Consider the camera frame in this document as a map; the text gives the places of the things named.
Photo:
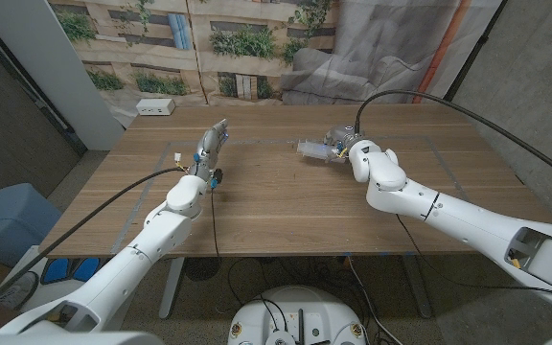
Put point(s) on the white robot torso rim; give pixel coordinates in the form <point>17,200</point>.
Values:
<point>65,339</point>

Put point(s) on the white power outlet box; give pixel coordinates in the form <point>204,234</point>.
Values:
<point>155,107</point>

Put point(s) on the blue floor object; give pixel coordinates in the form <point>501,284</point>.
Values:
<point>84,268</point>

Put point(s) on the grey sneaker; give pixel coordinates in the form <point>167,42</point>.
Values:
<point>17,290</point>

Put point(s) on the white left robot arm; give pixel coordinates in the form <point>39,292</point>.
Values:
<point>156,239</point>

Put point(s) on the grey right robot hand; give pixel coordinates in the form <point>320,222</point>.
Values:
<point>343,139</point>

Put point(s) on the clear plastic syringe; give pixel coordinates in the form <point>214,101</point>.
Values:
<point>312,150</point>

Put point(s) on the printed fabric backdrop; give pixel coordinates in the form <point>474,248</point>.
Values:
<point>257,48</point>

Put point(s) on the black backdrop stand pole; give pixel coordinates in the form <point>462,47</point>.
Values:
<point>472,52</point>

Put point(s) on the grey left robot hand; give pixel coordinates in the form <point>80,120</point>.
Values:
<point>211,148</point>

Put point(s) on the black round floor foot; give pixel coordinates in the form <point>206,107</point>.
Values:
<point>202,269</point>

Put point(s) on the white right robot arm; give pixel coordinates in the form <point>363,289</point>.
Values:
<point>448,215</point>

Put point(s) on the white table leg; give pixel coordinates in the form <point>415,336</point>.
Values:
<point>419,287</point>
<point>170,287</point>

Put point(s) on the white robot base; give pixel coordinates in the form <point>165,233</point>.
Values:
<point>300,306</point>

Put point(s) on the blue-grey upholstered seat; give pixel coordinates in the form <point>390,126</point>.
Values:
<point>7,220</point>

